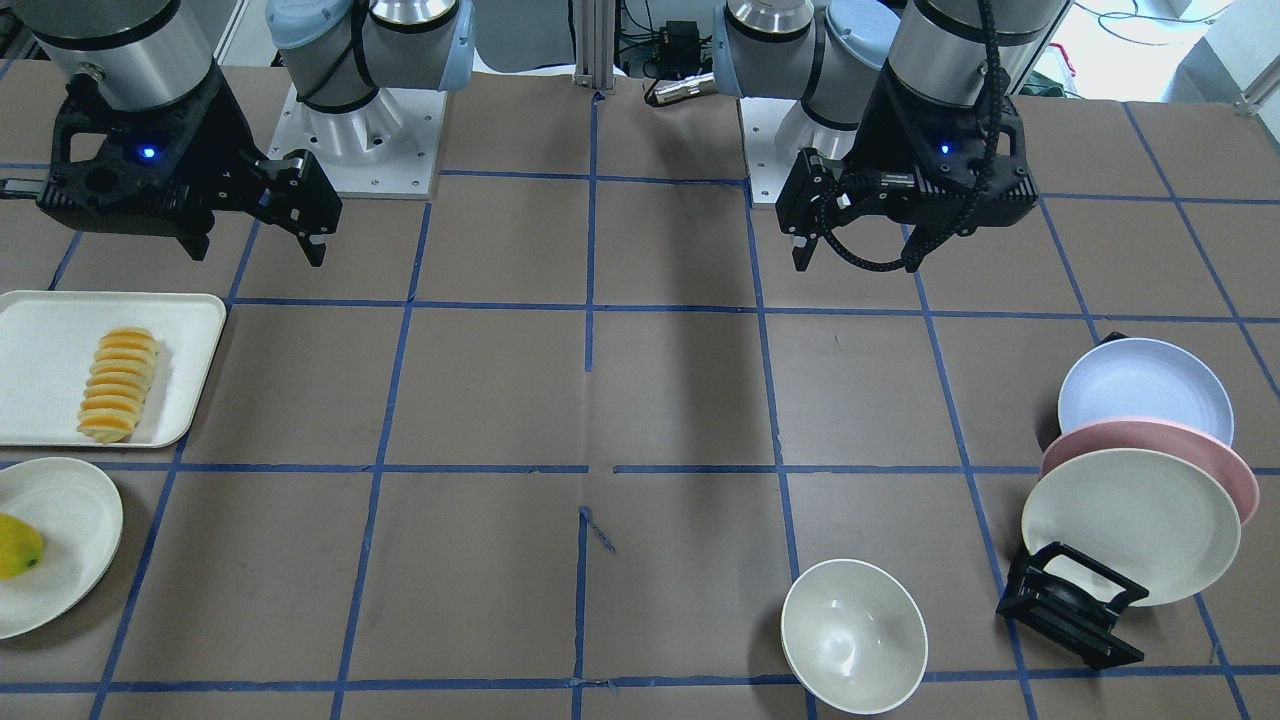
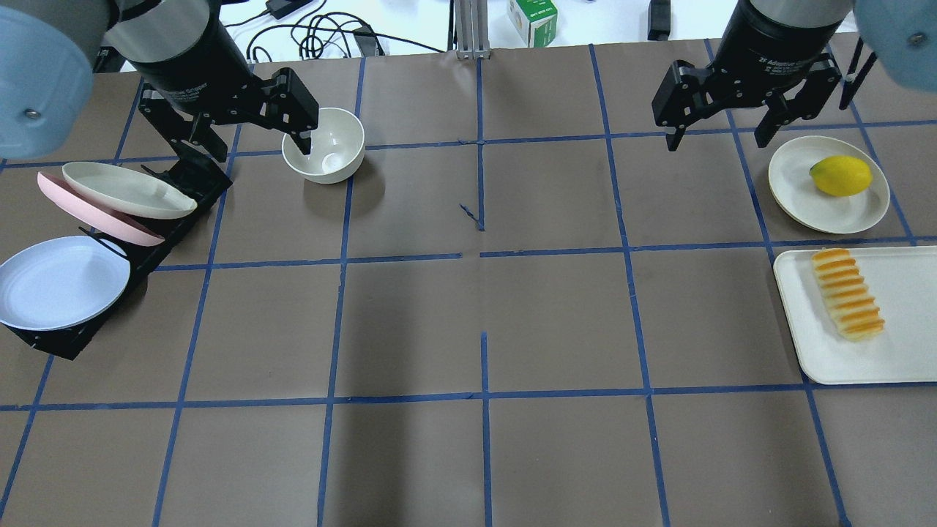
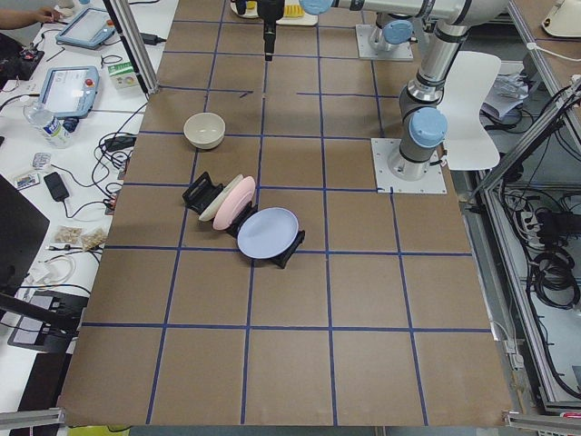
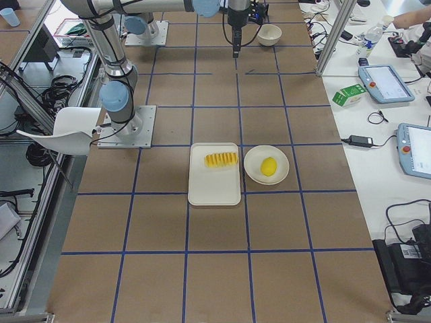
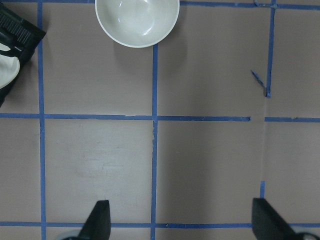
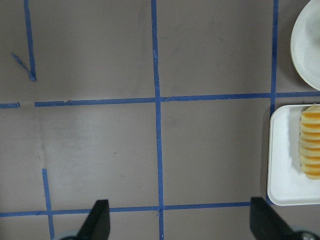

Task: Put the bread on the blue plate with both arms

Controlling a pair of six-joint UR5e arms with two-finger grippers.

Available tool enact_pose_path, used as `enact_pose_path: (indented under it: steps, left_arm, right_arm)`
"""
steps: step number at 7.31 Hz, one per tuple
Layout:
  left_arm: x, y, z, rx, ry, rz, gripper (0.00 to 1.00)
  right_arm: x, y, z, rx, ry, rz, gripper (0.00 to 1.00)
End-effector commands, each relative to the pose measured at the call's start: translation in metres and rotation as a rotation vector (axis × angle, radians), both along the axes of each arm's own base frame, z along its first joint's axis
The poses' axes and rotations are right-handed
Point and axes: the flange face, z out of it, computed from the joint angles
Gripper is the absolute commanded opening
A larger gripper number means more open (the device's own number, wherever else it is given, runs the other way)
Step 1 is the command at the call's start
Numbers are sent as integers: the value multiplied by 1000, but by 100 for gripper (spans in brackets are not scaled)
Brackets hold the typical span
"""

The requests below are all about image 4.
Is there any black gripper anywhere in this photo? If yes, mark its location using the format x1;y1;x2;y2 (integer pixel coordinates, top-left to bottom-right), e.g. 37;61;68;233
231;26;242;58

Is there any yellow spiral bread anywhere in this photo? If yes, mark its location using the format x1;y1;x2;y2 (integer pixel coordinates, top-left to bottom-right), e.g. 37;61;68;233
204;152;238;168

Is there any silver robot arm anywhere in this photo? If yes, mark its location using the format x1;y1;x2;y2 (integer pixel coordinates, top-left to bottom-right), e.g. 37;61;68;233
124;15;160;39
62;1;221;80

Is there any cream round plate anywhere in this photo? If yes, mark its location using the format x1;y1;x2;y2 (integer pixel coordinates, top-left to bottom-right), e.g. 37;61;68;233
244;145;290;185

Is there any cream bowl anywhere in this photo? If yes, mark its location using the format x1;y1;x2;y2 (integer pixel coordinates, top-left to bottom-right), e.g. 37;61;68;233
257;24;282;46

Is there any yellow lemon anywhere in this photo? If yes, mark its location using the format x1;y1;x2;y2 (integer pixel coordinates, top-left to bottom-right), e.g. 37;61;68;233
260;157;277;177

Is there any green white carton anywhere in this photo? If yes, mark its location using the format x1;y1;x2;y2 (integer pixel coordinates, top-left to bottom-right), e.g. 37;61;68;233
332;83;366;107

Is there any white rectangular tray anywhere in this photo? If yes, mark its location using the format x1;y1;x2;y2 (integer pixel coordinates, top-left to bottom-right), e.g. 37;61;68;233
188;143;241;206

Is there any plastic water bottle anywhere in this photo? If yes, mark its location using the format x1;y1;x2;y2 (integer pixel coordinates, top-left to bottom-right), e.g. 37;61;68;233
356;22;384;58

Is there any far teach pendant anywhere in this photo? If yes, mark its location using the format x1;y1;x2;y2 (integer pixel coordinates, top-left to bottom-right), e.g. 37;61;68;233
358;65;415;104

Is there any teach pendant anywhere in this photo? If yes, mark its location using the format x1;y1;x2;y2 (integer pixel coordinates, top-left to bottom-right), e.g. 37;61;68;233
397;123;431;179
358;65;415;104

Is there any black power adapter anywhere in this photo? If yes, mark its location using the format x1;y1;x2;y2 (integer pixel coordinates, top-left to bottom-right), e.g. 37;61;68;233
349;135;374;148

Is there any white chair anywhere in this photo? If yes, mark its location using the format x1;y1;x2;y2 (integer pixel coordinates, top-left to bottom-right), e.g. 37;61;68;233
15;106;102;192

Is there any near teach pendant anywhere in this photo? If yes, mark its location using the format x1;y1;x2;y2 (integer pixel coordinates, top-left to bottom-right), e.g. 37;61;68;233
397;123;431;179

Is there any blue paper cup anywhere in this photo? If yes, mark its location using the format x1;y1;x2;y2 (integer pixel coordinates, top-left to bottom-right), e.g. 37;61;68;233
0;7;20;27

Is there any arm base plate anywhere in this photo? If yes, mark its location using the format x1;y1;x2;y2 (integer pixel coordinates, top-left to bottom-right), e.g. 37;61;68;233
97;105;156;149
125;20;169;47

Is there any aluminium frame post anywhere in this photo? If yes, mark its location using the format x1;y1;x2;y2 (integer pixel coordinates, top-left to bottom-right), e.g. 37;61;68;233
315;0;356;76

